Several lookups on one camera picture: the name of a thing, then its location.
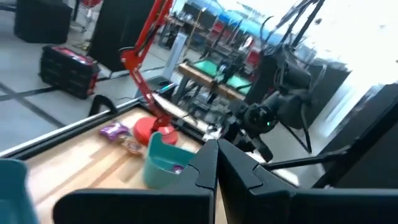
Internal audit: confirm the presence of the red desk lamp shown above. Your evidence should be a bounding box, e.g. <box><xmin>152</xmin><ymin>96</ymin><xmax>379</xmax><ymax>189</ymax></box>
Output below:
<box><xmin>119</xmin><ymin>0</ymin><xmax>180</xmax><ymax>147</ymax></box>

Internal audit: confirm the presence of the black table clamp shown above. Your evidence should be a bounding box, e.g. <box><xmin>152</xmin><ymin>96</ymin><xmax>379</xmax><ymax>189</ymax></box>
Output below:
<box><xmin>88</xmin><ymin>94</ymin><xmax>119</xmax><ymax>118</ymax></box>

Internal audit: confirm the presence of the tall black cabinet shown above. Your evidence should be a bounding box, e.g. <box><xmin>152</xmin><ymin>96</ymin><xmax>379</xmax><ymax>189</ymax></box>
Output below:
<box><xmin>88</xmin><ymin>0</ymin><xmax>155</xmax><ymax>73</ymax></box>

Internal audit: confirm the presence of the blue plastic bin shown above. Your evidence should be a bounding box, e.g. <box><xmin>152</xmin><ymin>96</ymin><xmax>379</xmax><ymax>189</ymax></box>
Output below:
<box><xmin>0</xmin><ymin>158</ymin><xmax>40</xmax><ymax>224</ymax></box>

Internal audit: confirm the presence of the grey upright panel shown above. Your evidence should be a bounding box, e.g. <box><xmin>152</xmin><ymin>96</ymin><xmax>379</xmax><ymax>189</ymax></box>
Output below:
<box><xmin>160</xmin><ymin>32</ymin><xmax>188</xmax><ymax>81</ymax></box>

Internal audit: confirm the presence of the black and red toolbox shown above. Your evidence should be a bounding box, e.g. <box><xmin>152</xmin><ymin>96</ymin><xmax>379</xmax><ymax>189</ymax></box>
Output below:
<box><xmin>38</xmin><ymin>45</ymin><xmax>101</xmax><ymax>100</ymax></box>

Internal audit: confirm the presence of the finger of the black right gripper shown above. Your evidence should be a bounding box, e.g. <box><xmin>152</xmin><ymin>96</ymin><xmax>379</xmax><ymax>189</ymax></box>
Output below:
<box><xmin>248</xmin><ymin>135</ymin><xmax>274</xmax><ymax>162</ymax></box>
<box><xmin>223</xmin><ymin>119</ymin><xmax>247</xmax><ymax>147</ymax></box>

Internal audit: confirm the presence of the black box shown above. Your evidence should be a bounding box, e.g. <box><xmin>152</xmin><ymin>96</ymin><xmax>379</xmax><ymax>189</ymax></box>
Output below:
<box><xmin>13</xmin><ymin>0</ymin><xmax>73</xmax><ymax>44</ymax></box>

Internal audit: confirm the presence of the gold candy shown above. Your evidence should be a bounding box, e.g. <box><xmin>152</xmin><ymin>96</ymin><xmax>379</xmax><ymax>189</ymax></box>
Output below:
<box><xmin>121</xmin><ymin>138</ymin><xmax>146</xmax><ymax>156</ymax></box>

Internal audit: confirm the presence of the wooden table with green mat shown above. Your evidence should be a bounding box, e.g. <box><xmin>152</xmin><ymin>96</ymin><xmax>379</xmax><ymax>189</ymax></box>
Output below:
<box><xmin>177</xmin><ymin>58</ymin><xmax>254</xmax><ymax>102</ymax></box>

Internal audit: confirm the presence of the teal plastic bin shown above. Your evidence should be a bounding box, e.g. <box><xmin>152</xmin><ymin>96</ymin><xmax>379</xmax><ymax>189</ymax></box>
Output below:
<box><xmin>142</xmin><ymin>131</ymin><xmax>197</xmax><ymax>190</ymax></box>

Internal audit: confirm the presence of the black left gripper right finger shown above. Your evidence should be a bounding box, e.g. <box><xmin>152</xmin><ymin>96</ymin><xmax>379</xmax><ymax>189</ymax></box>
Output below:
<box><xmin>216</xmin><ymin>138</ymin><xmax>398</xmax><ymax>224</ymax></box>

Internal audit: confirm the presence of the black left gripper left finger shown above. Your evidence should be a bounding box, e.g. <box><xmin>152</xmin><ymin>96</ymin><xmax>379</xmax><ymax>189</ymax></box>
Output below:
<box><xmin>52</xmin><ymin>139</ymin><xmax>219</xmax><ymax>224</ymax></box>

